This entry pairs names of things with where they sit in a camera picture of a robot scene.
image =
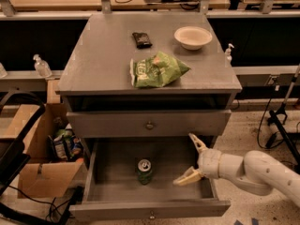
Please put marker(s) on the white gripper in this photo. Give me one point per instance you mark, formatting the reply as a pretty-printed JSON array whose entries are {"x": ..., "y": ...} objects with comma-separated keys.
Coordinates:
[{"x": 208, "y": 162}]

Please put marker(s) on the black frame at left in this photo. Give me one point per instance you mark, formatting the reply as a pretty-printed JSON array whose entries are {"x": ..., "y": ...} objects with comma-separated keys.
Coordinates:
[{"x": 13, "y": 159}]

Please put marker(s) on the snack packets in box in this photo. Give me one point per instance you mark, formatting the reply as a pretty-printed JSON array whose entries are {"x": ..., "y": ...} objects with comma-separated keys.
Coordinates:
[{"x": 65, "y": 145}]

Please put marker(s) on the clear sanitizer bottle left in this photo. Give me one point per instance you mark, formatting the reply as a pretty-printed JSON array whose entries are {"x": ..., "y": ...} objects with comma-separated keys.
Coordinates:
[{"x": 41, "y": 66}]

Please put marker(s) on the green soda can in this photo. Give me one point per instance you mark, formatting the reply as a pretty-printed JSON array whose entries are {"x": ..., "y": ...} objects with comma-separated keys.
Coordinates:
[{"x": 144, "y": 170}]

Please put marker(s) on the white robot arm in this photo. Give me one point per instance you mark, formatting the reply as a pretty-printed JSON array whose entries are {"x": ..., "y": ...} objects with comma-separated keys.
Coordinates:
[{"x": 256, "y": 172}]

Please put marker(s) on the closed grey top drawer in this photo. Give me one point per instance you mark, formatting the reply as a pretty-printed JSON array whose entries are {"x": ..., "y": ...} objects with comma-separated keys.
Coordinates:
[{"x": 148, "y": 124}]

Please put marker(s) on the open grey middle drawer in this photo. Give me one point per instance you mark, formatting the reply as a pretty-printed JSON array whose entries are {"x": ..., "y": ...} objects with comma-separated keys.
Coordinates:
[{"x": 113, "y": 191}]

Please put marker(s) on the black snack packet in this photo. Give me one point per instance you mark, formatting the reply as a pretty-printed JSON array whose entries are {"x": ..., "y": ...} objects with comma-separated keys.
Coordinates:
[{"x": 142, "y": 40}]

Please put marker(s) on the black stand at right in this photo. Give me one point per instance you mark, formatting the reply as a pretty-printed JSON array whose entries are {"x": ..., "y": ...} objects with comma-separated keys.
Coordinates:
[{"x": 278, "y": 119}]

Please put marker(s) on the small white pump bottle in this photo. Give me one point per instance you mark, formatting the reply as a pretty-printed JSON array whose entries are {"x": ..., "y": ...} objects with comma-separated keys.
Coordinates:
[{"x": 228, "y": 52}]

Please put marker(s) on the brown cardboard box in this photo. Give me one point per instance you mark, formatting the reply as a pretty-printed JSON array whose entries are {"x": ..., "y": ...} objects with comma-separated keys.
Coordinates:
[{"x": 41, "y": 180}]

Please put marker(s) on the grey drawer cabinet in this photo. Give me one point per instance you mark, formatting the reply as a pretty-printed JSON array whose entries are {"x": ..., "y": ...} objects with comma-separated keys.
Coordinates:
[{"x": 97, "y": 79}]

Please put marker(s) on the green chip bag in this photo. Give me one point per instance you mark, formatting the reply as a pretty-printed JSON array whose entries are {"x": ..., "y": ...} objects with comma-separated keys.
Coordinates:
[{"x": 156, "y": 71}]

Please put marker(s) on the white paper bowl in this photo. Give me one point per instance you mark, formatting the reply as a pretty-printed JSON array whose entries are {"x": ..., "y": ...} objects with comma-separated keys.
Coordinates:
[{"x": 193, "y": 38}]

